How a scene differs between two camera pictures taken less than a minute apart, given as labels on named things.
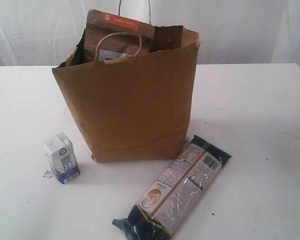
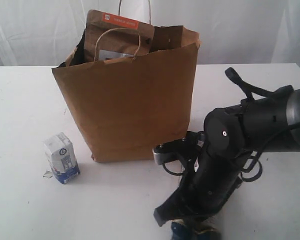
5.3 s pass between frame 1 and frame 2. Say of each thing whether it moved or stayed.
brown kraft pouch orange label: stayed
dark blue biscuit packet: moved
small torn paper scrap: stayed
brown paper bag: stayed
